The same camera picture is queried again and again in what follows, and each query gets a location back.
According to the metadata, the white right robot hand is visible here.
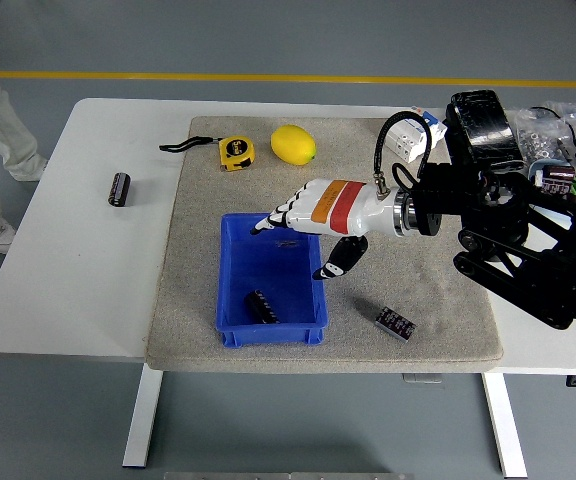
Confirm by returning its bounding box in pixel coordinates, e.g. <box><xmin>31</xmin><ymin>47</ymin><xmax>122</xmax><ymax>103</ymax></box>
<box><xmin>249</xmin><ymin>178</ymin><xmax>398</xmax><ymax>280</ymax></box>

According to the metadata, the blue plastic box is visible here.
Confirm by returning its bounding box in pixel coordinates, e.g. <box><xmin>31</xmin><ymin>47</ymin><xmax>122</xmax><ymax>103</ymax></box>
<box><xmin>216</xmin><ymin>212</ymin><xmax>329</xmax><ymax>348</ymax></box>

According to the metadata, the black cylindrical battery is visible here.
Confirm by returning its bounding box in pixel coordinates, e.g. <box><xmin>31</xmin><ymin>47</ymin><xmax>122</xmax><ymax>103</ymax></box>
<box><xmin>107</xmin><ymin>172</ymin><xmax>132</xmax><ymax>208</ymax></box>

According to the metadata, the yellow lemon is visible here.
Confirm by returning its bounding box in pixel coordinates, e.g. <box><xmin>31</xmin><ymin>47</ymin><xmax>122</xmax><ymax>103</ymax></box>
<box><xmin>269</xmin><ymin>124</ymin><xmax>317</xmax><ymax>165</ymax></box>

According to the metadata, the grey-brown mat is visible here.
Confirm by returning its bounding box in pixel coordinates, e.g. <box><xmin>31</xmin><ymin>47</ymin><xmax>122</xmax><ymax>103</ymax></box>
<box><xmin>145</xmin><ymin>116</ymin><xmax>503</xmax><ymax>375</ymax></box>

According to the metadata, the white circuit breaker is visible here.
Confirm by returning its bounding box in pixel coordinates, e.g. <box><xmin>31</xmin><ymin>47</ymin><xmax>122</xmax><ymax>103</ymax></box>
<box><xmin>385</xmin><ymin>106</ymin><xmax>448</xmax><ymax>164</ymax></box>

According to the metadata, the yellow tape measure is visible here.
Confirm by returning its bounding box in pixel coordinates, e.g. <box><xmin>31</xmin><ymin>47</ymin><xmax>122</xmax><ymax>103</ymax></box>
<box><xmin>158</xmin><ymin>135</ymin><xmax>258</xmax><ymax>174</ymax></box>

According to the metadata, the black wrapped case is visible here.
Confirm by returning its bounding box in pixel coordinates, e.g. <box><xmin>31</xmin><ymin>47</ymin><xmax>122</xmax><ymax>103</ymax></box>
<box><xmin>444</xmin><ymin>89</ymin><xmax>526</xmax><ymax>172</ymax></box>

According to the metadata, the clear bag of metal nuts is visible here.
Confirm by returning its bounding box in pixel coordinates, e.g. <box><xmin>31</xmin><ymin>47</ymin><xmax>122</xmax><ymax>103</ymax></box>
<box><xmin>513</xmin><ymin>107</ymin><xmax>576</xmax><ymax>165</ymax></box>

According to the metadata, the white table leg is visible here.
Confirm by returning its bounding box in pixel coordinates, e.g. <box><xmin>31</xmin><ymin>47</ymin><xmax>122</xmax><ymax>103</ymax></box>
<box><xmin>121</xmin><ymin>370</ymin><xmax>164</xmax><ymax>469</ymax></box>
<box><xmin>482</xmin><ymin>373</ymin><xmax>529</xmax><ymax>479</ymax></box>

